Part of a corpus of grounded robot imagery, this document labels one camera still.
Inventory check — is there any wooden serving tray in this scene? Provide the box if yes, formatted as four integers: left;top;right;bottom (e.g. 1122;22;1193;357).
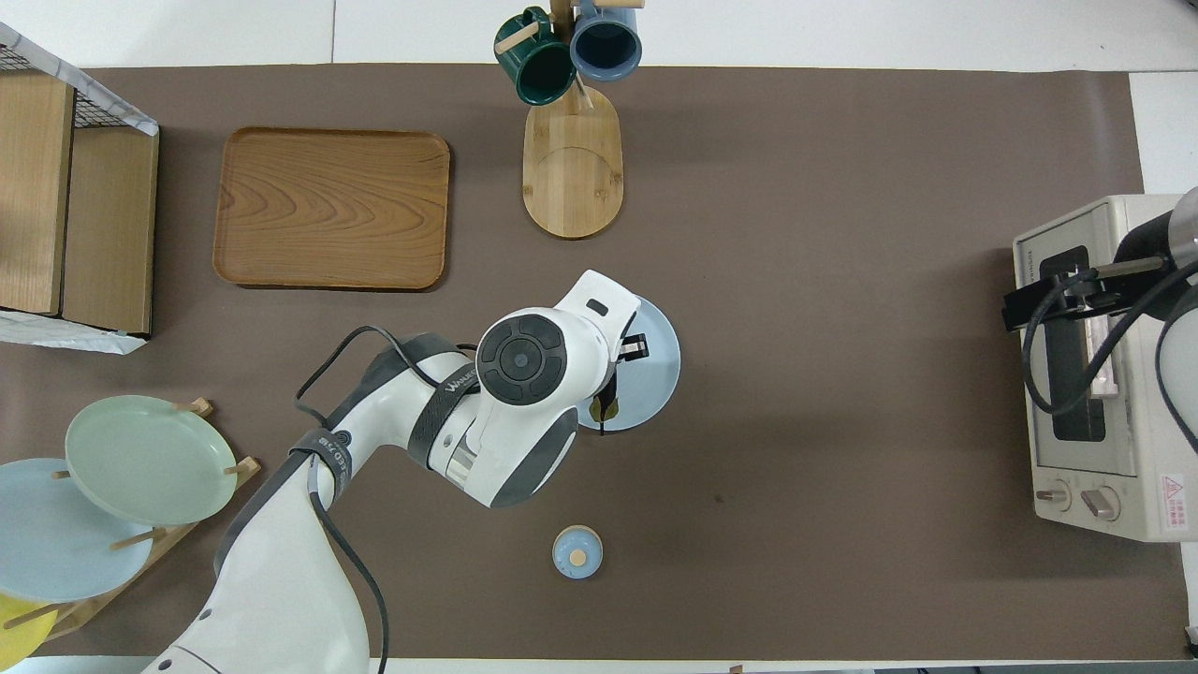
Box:
213;127;451;291

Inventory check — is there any wooden mug tree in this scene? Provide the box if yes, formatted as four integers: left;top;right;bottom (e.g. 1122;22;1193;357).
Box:
494;0;647;240

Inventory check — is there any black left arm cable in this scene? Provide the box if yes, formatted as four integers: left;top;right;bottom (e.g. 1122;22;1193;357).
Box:
295;325;469;674

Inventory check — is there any yellow racked plate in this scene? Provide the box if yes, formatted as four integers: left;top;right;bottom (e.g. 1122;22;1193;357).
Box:
0;592;57;670

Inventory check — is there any light blue racked plate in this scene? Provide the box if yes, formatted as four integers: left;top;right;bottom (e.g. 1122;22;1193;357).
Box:
0;458;155;604

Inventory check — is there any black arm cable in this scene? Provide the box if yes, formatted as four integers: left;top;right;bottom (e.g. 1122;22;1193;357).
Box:
295;325;469;674
1020;262;1198;418

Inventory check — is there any cream toaster oven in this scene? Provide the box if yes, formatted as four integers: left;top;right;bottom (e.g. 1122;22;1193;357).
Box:
1013;195;1198;542

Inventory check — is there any pale green racked plate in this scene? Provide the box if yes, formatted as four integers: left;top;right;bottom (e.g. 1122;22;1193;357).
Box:
65;395;238;526

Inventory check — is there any brown table mat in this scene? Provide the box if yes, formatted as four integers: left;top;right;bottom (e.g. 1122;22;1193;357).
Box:
0;64;1190;661

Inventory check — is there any black wire basket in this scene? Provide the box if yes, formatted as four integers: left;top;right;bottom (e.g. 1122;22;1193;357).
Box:
0;23;160;355

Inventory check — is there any dark green ceramic mug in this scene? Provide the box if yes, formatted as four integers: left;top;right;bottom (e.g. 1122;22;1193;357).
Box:
494;7;577;106

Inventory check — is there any wooden plate rack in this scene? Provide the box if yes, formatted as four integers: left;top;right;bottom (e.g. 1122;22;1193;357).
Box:
0;398;261;642

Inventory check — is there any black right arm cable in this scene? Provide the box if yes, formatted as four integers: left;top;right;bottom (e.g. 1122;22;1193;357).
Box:
1020;262;1198;418

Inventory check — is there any small blue call bell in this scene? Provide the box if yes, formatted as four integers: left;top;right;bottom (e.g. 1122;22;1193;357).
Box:
552;525;604;579

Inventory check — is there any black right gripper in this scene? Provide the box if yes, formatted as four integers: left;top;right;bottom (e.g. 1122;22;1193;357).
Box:
1003;267;1124;331

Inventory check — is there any blue ceramic mug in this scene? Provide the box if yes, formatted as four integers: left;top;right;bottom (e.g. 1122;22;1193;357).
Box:
569;0;644;81

